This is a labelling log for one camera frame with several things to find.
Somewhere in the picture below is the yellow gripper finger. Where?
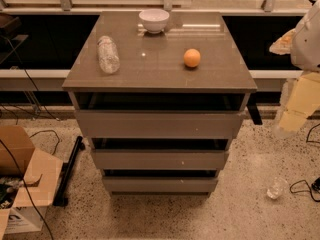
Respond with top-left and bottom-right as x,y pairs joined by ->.
273,109 -> 307,138

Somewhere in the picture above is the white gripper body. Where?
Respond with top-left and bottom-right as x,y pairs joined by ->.
286,72 -> 320,118

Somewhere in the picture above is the grey drawer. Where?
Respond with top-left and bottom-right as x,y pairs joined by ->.
75,110 -> 243,139
91,150 -> 229,170
102,177 -> 218,193

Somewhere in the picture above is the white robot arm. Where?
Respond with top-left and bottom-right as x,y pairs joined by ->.
269,0 -> 320,138

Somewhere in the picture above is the grey drawer cabinet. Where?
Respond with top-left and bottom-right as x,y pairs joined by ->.
61,10 -> 259,198

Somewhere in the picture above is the grey bottom drawer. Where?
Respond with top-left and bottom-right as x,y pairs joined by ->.
102,177 -> 218,193

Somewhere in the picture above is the grey top drawer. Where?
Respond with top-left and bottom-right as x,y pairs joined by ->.
75,110 -> 243,139

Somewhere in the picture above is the black table leg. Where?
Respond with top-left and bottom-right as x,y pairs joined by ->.
247,94 -> 262,125

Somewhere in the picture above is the clear glass on floor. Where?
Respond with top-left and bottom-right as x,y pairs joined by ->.
266,177 -> 288,200

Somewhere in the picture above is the orange fruit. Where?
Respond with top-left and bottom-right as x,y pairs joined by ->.
183,49 -> 201,68

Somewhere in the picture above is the white bowl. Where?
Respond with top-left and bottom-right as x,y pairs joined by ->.
139,9 -> 170,34

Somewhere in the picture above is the clear plastic bottle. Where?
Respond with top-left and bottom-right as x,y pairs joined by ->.
97,36 -> 120,74

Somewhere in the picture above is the black metal bar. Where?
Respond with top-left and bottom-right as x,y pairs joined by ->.
53,136 -> 85,207

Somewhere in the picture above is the brown cardboard box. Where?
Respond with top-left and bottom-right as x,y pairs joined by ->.
0,125 -> 63,238

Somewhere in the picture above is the black cable left floor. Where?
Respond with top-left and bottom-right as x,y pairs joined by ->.
0,33 -> 63,240

